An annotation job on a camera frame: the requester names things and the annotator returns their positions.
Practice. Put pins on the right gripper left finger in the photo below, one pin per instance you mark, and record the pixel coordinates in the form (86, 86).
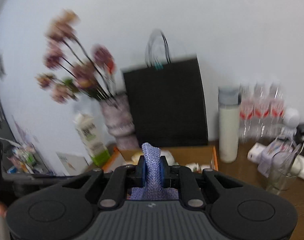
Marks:
(121, 180)

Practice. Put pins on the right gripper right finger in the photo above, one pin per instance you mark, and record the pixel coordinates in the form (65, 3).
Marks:
(183, 179)

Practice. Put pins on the purple knitted cloth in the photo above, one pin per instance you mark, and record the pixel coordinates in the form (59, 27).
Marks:
(153, 189)

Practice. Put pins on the yellow white plush toy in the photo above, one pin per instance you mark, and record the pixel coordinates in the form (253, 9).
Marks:
(154, 156)

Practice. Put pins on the red orange cardboard box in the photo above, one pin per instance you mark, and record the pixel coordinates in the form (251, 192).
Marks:
(204, 156)

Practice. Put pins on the blue white boxes on floor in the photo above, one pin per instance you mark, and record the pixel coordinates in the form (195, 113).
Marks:
(26, 159)

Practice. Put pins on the green white milk carton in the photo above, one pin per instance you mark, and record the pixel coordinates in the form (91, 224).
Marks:
(91, 138)

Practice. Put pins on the purple marbled vase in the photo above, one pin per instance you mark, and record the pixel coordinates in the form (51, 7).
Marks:
(119, 121)

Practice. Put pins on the black paper bag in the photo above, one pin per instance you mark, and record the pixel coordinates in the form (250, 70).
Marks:
(168, 106)

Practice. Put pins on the white thermos grey lid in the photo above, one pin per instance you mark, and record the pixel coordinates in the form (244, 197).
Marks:
(228, 105)

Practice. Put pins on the small white purple box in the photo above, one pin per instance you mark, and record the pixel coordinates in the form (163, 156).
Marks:
(267, 154)

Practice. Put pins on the clear drinking glass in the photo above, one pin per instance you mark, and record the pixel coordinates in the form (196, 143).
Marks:
(283, 174)

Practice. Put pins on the water bottle pack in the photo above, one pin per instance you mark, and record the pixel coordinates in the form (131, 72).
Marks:
(261, 111)

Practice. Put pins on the teal binder clip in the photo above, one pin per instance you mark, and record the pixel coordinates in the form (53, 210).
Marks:
(158, 66)

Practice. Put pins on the dried pink flower bouquet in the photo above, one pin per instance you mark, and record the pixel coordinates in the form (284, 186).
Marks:
(73, 70)

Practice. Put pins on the white power strip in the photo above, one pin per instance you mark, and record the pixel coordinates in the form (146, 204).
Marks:
(255, 152)

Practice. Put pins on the black power adapter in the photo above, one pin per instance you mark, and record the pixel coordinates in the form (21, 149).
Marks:
(300, 131)

